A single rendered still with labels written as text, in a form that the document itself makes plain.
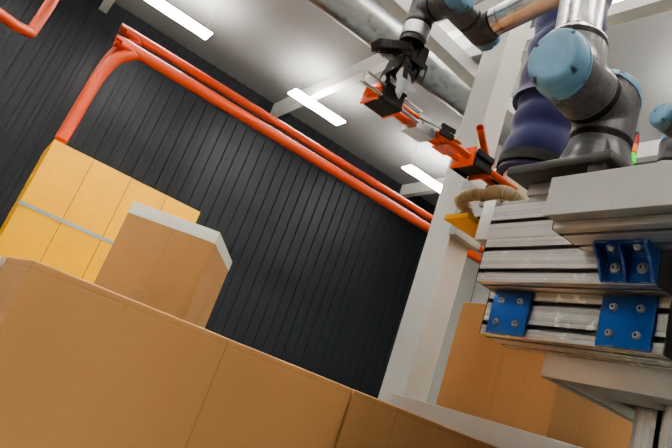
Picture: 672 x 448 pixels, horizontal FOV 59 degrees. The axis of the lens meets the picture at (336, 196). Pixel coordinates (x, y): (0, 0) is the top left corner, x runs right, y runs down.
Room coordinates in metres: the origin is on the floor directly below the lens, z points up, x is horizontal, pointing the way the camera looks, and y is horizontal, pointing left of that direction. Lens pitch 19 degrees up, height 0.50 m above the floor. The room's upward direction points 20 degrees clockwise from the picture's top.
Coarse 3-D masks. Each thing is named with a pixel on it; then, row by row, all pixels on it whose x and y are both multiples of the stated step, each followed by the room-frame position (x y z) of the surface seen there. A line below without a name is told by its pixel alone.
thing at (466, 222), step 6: (450, 216) 1.69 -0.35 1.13; (456, 216) 1.67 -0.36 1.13; (462, 216) 1.64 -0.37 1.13; (468, 216) 1.63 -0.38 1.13; (474, 216) 1.64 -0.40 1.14; (450, 222) 1.71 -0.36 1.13; (456, 222) 1.70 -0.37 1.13; (462, 222) 1.68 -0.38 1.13; (468, 222) 1.66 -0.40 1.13; (474, 222) 1.65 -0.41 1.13; (462, 228) 1.73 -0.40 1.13; (468, 228) 1.71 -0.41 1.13; (474, 228) 1.69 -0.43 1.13; (468, 234) 1.76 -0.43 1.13; (474, 234) 1.74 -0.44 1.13
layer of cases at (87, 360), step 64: (0, 256) 1.00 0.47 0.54; (0, 320) 0.81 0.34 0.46; (64, 320) 0.84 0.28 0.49; (128, 320) 0.89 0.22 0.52; (0, 384) 0.82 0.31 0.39; (64, 384) 0.86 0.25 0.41; (128, 384) 0.91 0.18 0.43; (192, 384) 0.96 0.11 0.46; (256, 384) 1.02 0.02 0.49; (320, 384) 1.10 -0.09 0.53
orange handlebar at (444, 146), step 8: (368, 88) 1.34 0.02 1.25; (376, 88) 1.33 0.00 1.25; (408, 112) 1.38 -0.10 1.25; (400, 120) 1.43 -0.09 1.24; (408, 120) 1.43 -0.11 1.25; (440, 136) 1.44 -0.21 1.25; (432, 144) 1.50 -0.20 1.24; (440, 144) 1.48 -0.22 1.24; (448, 144) 1.46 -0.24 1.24; (456, 144) 1.47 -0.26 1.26; (440, 152) 1.52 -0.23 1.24; (448, 152) 1.50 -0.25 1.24; (456, 152) 1.48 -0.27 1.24; (464, 152) 1.49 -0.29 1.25; (456, 160) 1.54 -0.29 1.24; (496, 176) 1.56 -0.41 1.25; (488, 184) 1.62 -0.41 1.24; (504, 184) 1.58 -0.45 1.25; (512, 184) 1.59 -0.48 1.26
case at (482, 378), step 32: (480, 320) 1.81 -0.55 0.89; (480, 352) 1.79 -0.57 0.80; (512, 352) 1.69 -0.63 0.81; (448, 384) 1.86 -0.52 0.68; (480, 384) 1.76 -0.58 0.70; (512, 384) 1.67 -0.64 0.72; (544, 384) 1.58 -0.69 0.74; (480, 416) 1.74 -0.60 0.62; (512, 416) 1.65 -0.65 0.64; (544, 416) 1.56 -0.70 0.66; (576, 416) 1.60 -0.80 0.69; (608, 416) 1.67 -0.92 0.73
